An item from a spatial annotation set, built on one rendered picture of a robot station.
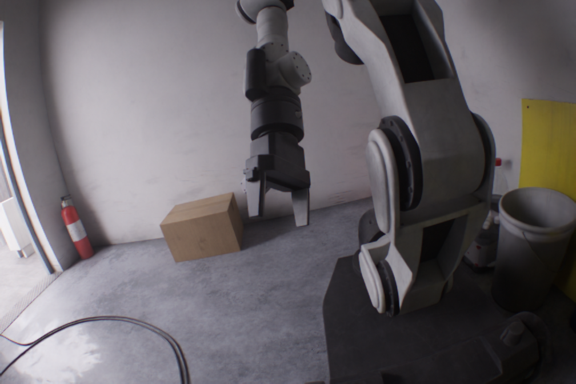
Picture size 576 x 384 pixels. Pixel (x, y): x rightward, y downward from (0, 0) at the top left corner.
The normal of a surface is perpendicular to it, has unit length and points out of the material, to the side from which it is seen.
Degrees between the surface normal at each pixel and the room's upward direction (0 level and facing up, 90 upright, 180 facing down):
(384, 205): 93
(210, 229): 90
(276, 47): 143
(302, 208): 56
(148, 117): 90
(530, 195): 87
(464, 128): 61
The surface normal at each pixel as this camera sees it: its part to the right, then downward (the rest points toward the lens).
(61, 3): 0.03, 0.25
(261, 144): -0.60, -0.26
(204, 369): -0.22, -0.94
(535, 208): -0.72, 0.27
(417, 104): -0.11, -0.16
